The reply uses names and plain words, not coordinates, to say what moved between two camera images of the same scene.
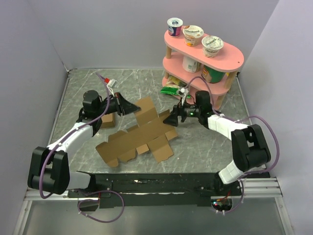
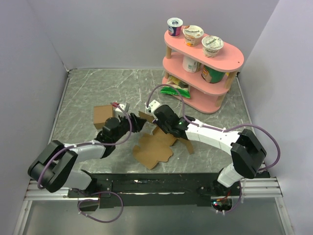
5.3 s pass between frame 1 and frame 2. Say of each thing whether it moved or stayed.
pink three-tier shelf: stayed
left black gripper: moved
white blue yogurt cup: stayed
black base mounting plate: stayed
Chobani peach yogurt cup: stayed
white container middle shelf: stayed
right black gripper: moved
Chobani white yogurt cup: stayed
